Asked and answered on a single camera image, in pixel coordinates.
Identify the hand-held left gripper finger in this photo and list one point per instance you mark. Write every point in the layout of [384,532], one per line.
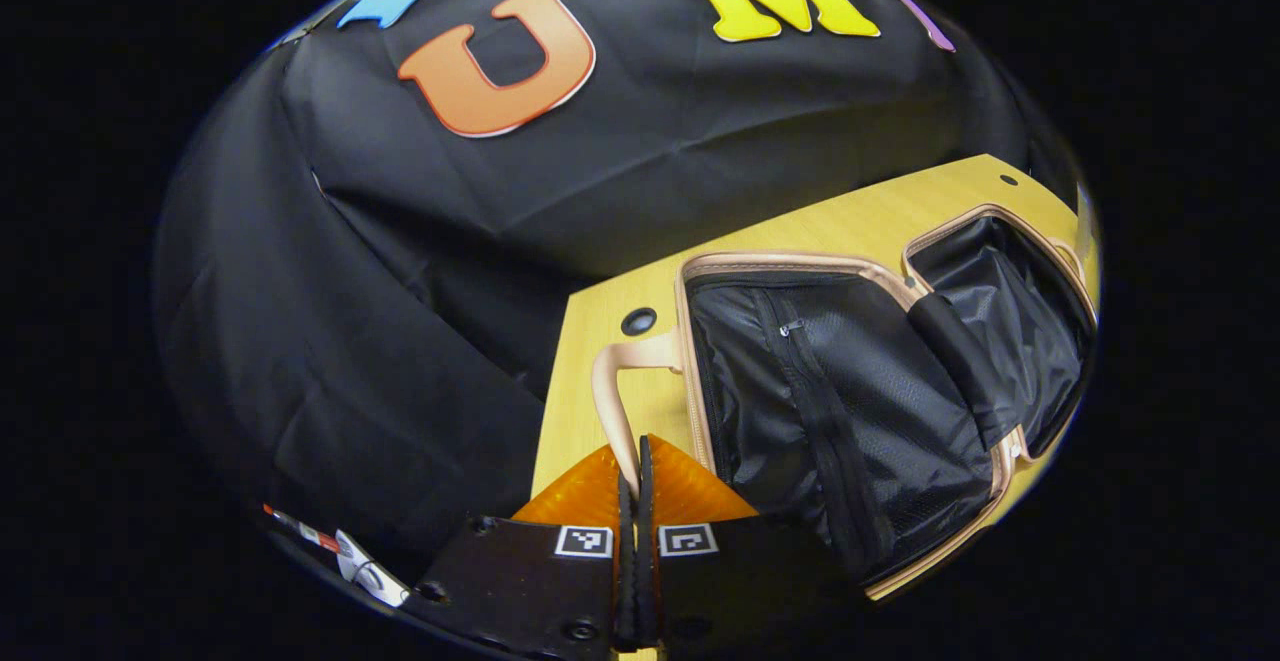
[625,561]
[646,561]

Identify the pink suitcase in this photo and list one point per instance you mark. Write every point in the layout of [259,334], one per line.
[850,391]

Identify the black backdrop cloth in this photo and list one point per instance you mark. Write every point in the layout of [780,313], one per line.
[400,291]

